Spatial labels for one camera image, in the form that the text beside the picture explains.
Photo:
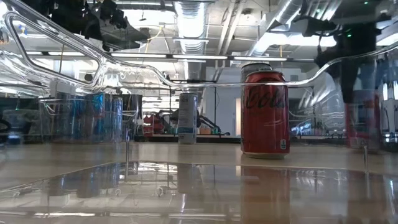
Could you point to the black background robot arm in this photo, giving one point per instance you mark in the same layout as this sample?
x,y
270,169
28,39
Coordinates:
x,y
213,126

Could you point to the clear plastic bin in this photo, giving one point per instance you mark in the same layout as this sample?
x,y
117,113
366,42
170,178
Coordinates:
x,y
199,193
130,124
323,124

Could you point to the red background object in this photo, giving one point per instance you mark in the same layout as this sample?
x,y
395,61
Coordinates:
x,y
152,123

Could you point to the silver ventilation duct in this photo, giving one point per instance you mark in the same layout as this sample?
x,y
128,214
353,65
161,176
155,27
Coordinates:
x,y
280,18
190,25

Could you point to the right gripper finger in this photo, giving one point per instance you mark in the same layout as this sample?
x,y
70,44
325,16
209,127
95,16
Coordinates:
x,y
348,87

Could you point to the black equipment with green light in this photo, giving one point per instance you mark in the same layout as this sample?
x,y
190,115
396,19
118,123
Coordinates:
x,y
18,105

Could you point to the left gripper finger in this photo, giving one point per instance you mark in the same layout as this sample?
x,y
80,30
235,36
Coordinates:
x,y
127,37

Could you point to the red cola can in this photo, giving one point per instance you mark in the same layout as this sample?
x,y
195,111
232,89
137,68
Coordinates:
x,y
362,121
265,124

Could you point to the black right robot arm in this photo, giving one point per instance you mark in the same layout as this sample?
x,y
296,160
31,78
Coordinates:
x,y
317,26

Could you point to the silver energy can black lid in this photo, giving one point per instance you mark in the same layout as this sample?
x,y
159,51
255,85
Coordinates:
x,y
187,118
256,67

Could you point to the black aluminium table frame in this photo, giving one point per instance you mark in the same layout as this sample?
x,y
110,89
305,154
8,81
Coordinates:
x,y
230,140

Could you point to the ceiling strip light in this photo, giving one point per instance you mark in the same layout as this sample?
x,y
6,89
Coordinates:
x,y
138,55
261,58
199,57

